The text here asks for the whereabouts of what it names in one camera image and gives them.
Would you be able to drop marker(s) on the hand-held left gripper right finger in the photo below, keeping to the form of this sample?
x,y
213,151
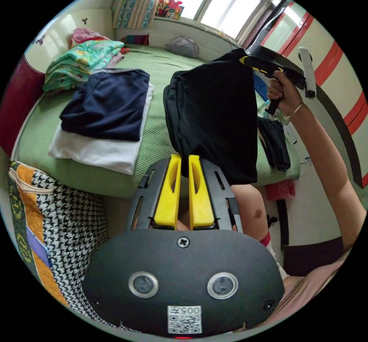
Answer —
x,y
201,201

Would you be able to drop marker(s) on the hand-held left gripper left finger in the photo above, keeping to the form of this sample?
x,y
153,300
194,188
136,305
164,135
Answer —
x,y
168,198

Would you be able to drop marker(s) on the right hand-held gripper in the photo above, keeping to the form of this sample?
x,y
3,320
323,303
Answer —
x,y
287,73

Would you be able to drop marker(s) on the black t-shirt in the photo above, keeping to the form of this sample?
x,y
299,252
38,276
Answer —
x,y
212,112

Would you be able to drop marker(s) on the person's right forearm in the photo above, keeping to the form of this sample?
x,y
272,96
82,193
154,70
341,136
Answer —
x,y
322,152

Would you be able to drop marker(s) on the person's right hand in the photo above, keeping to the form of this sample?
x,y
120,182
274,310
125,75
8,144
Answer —
x,y
286,95

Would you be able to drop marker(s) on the window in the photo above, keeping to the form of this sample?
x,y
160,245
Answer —
x,y
230,6

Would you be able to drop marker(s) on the grey bundled cloth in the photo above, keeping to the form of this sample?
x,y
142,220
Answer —
x,y
184,46

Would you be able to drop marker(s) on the pink cloth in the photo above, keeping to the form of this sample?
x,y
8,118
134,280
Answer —
x,y
280,190

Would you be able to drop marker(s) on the bed with green mat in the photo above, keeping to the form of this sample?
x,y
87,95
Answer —
x,y
161,60

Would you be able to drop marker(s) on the dark garment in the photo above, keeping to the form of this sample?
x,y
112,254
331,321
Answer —
x,y
276,143

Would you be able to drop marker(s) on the colourful stuffed toys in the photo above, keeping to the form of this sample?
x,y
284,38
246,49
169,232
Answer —
x,y
169,8

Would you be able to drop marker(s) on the cream cupboard with red stripes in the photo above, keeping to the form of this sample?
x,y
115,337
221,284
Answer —
x,y
342,69

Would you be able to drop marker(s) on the houndstooth patchwork bag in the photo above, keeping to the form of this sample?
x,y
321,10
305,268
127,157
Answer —
x,y
72,233

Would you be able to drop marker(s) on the pile of clothes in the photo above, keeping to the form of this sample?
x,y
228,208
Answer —
x,y
109,109

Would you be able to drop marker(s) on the patterned curtain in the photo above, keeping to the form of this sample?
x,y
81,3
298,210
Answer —
x,y
135,0

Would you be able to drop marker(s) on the pile of printed blankets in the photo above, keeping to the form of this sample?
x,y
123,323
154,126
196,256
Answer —
x,y
83,60

